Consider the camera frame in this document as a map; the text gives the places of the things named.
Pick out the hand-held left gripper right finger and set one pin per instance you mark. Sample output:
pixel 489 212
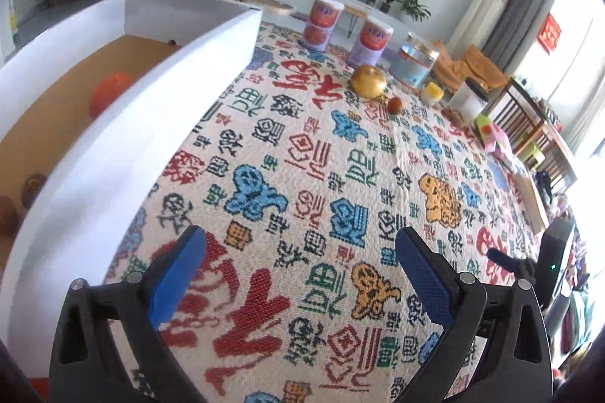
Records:
pixel 425 280

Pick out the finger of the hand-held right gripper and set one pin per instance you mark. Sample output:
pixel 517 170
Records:
pixel 505 260

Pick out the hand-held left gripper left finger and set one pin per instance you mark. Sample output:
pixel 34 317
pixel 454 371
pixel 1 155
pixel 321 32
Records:
pixel 177 275

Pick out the brown shiitake mushroom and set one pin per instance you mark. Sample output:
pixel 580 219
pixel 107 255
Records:
pixel 33 189

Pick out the white box with cork bottom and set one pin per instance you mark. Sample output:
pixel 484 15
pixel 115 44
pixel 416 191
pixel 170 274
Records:
pixel 142 100

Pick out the brown sweet potato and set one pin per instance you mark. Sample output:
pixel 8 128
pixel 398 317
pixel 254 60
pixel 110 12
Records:
pixel 7 216

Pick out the orange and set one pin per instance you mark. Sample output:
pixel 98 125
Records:
pixel 106 95

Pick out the pink green pouch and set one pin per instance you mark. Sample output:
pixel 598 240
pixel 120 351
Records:
pixel 490 132

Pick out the wooden slatted chair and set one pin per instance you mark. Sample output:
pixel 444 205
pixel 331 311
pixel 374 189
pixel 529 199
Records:
pixel 529 119

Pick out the clear plastic container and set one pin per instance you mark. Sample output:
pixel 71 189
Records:
pixel 468 102

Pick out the patterned woven tablecloth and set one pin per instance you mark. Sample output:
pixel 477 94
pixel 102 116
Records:
pixel 331 147

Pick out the small brown fruit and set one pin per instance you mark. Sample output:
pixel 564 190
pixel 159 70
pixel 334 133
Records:
pixel 395 105

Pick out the small yellow cup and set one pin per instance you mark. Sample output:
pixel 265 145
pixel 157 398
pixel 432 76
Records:
pixel 432 93

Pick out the orange cushion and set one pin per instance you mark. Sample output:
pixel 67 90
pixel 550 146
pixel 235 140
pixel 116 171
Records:
pixel 477 67

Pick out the yellow pear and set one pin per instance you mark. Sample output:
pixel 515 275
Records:
pixel 367 81

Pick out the blue silver food can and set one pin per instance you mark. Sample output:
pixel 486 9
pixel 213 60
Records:
pixel 413 62

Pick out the red window decoration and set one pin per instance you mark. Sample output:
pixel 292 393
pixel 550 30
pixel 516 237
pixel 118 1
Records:
pixel 549 34

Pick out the purple white food can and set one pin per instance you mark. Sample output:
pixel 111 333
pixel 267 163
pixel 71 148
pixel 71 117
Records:
pixel 322 24
pixel 371 43

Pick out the white standing air conditioner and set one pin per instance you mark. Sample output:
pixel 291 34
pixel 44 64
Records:
pixel 482 10

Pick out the grey curtain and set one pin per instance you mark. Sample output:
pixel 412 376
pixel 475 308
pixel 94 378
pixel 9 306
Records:
pixel 524 5

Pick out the large green potted plant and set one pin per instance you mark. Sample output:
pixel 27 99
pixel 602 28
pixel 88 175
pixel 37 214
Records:
pixel 415 5

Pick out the wooden hairpin side table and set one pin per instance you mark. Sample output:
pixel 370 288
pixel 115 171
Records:
pixel 357 11

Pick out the small dark potted plant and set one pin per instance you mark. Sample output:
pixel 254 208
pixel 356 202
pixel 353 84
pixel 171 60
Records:
pixel 387 2

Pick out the round wooden low table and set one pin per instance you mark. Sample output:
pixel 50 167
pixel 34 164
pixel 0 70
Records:
pixel 272 5

